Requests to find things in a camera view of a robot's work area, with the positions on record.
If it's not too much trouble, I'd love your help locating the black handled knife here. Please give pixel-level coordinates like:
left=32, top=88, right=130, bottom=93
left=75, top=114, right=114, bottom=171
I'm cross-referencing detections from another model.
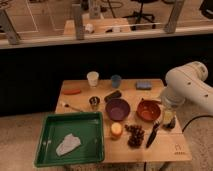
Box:
left=146, top=122, right=160, bottom=148

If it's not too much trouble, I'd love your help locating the bunch of dark grapes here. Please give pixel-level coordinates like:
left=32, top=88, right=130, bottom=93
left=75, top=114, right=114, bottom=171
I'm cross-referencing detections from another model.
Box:
left=125, top=125, right=144, bottom=148

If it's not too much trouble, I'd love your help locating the small metal cup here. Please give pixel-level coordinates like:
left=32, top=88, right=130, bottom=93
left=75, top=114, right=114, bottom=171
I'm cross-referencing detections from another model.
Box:
left=89, top=96, right=100, bottom=110

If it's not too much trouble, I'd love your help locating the white paper cup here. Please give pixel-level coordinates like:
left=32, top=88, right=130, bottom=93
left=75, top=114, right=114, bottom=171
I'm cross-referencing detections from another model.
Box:
left=87, top=71, right=99, bottom=87

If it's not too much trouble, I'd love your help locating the green plastic tray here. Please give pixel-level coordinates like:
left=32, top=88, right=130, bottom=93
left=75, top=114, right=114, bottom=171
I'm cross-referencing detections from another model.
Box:
left=34, top=112, right=105, bottom=167

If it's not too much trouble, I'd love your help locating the black cable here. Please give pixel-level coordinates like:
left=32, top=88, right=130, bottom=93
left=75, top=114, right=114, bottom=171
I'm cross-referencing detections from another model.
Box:
left=181, top=115, right=213, bottom=133

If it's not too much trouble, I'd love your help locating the orange-brown bowl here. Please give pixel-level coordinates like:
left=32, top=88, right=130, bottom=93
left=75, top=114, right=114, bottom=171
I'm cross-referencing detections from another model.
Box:
left=136, top=99, right=161, bottom=122

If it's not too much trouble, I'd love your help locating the purple bowl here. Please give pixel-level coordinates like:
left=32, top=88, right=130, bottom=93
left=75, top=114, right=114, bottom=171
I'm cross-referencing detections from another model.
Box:
left=105, top=98, right=130, bottom=121

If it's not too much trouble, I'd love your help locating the black office chair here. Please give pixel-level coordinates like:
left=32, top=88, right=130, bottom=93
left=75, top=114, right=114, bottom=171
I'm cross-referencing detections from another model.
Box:
left=128, top=0, right=157, bottom=30

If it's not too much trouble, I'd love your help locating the blue sponge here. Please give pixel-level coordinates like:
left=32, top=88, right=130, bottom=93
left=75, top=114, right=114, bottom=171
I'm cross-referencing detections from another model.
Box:
left=136, top=81, right=152, bottom=90

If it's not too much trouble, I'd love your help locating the black rectangular block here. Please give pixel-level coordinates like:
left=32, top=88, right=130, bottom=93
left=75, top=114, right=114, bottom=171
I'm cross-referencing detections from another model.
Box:
left=104, top=90, right=122, bottom=103

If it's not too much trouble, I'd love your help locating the yellow orange cup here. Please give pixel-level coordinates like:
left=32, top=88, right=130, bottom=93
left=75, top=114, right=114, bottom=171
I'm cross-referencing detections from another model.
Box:
left=110, top=122, right=123, bottom=139

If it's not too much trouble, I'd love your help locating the white crumpled cloth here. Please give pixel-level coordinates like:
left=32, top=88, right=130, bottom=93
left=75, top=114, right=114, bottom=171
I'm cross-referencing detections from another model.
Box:
left=56, top=133, right=81, bottom=156

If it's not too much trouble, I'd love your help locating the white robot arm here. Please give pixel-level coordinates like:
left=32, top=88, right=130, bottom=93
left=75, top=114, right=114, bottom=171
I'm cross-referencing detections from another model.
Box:
left=160, top=61, right=213, bottom=114

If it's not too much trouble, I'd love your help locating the blue cup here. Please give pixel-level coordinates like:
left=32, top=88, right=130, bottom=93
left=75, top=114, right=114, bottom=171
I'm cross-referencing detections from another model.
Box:
left=111, top=75, right=122, bottom=88

